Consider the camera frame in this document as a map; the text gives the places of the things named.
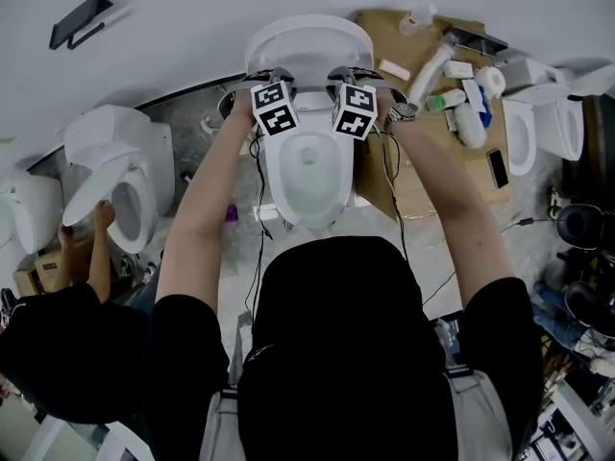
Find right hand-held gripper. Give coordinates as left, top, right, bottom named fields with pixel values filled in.
left=325, top=63, right=410, bottom=142

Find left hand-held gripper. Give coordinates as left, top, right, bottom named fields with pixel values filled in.
left=217, top=65, right=301, bottom=138

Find person's right forearm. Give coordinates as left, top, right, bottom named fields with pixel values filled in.
left=381, top=112, right=518, bottom=306

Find person's left forearm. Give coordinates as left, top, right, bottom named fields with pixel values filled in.
left=156, top=91, right=258, bottom=316

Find white toilet paper roll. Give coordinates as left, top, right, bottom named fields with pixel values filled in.
left=473, top=64, right=507, bottom=100

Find person's right hand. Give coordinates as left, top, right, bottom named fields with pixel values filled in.
left=353, top=66, right=383, bottom=85

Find white soap bar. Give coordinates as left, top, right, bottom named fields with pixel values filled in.
left=380, top=59, right=411, bottom=81

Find silver wristwatch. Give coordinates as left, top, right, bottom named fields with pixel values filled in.
left=383, top=102, right=420, bottom=132

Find white sealant tube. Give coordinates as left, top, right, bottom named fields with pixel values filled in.
left=406, top=35, right=455, bottom=114

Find clear plastic bottle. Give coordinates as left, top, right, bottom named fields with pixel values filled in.
left=398, top=2, right=439, bottom=36

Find green capped white bottle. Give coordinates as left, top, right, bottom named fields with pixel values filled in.
left=426, top=88, right=467, bottom=113

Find small white box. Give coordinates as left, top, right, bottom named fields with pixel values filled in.
left=442, top=59, right=475, bottom=80

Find large cardboard box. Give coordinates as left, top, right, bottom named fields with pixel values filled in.
left=353, top=10, right=515, bottom=223

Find blue and white packet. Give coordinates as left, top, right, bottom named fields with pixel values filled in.
left=460, top=78, right=495, bottom=129

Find black metal holder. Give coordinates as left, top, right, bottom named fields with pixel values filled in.
left=447, top=23, right=509, bottom=61

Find black smartphone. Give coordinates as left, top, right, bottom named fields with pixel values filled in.
left=486, top=147, right=510, bottom=190

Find person's black shirt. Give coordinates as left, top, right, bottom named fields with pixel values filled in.
left=141, top=235, right=547, bottom=461

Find black round stool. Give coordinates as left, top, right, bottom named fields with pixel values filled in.
left=555, top=203, right=607, bottom=250
left=564, top=279, right=611, bottom=328

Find small cardboard box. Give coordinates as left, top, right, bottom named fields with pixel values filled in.
left=12, top=245, right=95, bottom=297

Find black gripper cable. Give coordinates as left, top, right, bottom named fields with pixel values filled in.
left=379, top=130, right=410, bottom=264
left=243, top=127, right=276, bottom=328

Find black wall paper holder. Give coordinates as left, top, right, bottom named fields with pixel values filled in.
left=48, top=0, right=115, bottom=52

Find grey shoulder strap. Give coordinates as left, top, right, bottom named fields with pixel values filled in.
left=199, top=381, right=241, bottom=461
left=441, top=365, right=513, bottom=461

